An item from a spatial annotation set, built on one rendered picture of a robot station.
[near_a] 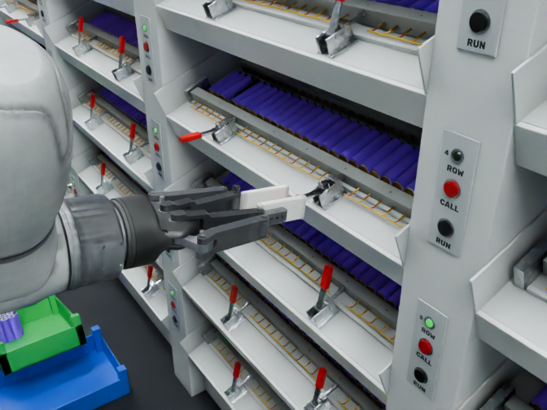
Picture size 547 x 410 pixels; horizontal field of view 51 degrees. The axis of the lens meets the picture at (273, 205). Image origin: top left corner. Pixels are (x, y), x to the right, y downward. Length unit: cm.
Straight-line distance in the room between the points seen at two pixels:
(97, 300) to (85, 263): 130
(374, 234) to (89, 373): 107
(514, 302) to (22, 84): 48
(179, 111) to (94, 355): 81
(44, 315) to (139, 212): 127
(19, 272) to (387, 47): 43
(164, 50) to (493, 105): 68
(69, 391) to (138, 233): 104
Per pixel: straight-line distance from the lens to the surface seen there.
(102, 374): 161
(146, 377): 158
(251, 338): 113
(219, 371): 135
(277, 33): 78
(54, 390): 161
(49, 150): 41
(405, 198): 70
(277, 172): 84
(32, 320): 184
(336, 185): 75
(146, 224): 59
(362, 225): 71
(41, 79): 40
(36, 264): 53
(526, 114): 53
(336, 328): 86
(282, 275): 95
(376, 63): 64
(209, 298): 123
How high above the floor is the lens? 110
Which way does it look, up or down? 28 degrees down
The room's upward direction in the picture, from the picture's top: straight up
